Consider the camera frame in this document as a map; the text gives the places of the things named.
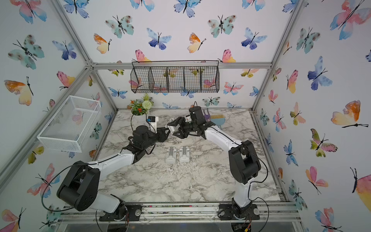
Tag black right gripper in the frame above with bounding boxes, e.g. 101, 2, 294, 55
167, 116, 198, 139

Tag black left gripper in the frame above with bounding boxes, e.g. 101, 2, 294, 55
141, 126, 171, 151

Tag white grey phone stand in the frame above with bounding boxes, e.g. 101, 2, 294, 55
179, 147, 190, 163

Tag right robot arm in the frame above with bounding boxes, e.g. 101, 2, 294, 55
167, 106, 261, 208

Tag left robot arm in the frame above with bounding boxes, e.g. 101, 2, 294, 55
57, 126, 171, 213

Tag purple pink toy rake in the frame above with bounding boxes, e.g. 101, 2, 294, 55
203, 109, 211, 122

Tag blue toy brush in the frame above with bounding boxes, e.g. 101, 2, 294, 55
210, 115, 226, 129

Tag white flower pot with plant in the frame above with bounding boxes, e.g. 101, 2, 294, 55
129, 93, 154, 125

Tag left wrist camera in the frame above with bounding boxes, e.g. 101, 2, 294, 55
146, 116, 159, 133

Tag black wire wall basket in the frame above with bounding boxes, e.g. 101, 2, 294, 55
129, 60, 220, 93

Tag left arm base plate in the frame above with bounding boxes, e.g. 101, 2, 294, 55
99, 194, 143, 223

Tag white mesh wall basket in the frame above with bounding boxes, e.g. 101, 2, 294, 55
37, 95, 101, 153

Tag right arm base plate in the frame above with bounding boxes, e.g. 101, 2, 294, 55
217, 199, 260, 221

